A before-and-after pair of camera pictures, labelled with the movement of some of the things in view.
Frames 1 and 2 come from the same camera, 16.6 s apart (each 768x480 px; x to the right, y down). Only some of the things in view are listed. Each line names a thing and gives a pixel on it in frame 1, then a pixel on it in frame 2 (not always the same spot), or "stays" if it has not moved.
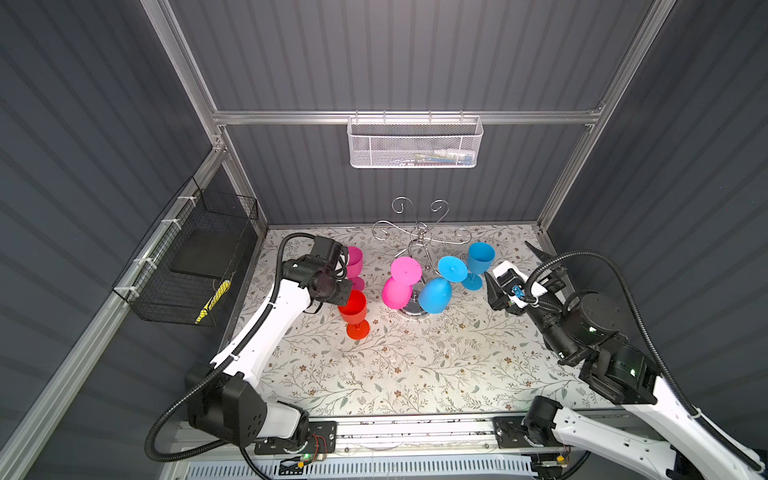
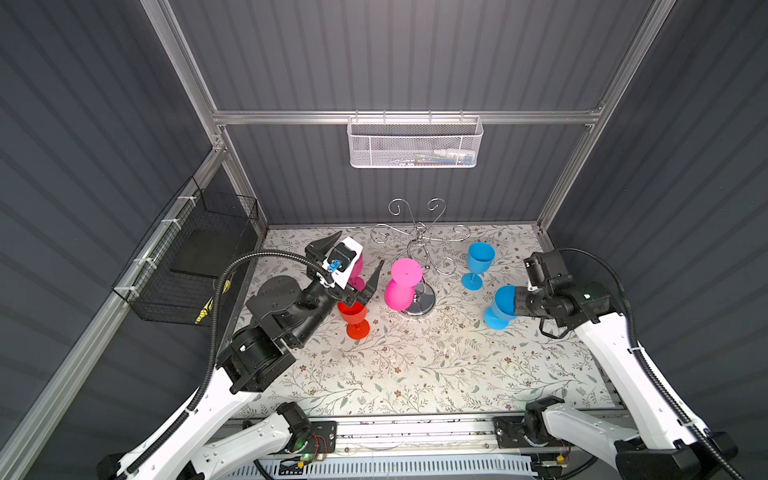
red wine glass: [353, 314] stays
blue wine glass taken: [480, 258] stays
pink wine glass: [354, 268] stays
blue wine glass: [435, 294] -> [502, 310]
